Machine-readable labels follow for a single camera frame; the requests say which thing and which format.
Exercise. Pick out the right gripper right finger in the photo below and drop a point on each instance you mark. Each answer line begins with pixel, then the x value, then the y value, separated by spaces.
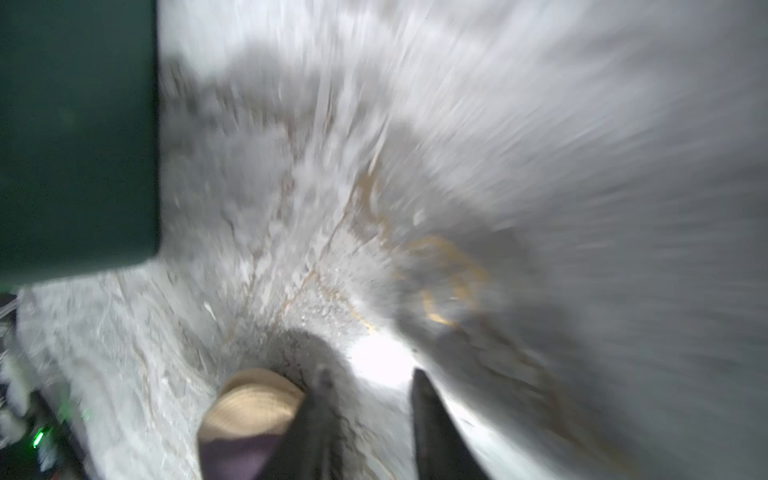
pixel 440 451

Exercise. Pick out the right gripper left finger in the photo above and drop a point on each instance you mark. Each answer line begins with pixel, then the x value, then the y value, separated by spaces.
pixel 306 450

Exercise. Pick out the purple striped sock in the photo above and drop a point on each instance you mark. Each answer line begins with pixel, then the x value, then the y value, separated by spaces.
pixel 245 424

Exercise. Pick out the green compartment tray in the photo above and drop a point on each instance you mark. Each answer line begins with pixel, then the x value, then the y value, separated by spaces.
pixel 79 137

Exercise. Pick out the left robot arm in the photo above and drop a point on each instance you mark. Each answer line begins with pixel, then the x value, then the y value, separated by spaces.
pixel 35 444

